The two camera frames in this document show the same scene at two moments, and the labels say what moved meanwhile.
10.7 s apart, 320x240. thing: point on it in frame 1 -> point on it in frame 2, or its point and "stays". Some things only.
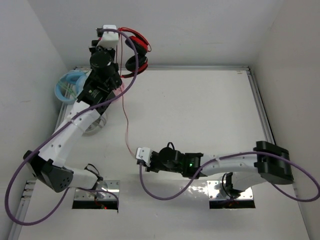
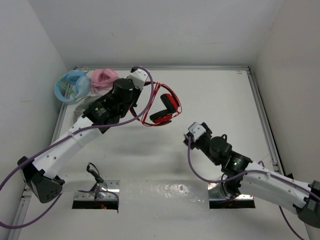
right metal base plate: [217, 191] stays
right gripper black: [151, 168] -> [209, 134]
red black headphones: [137, 46] -> [172, 103]
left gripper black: [93, 46] -> [136, 91]
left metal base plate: [113, 186] stays
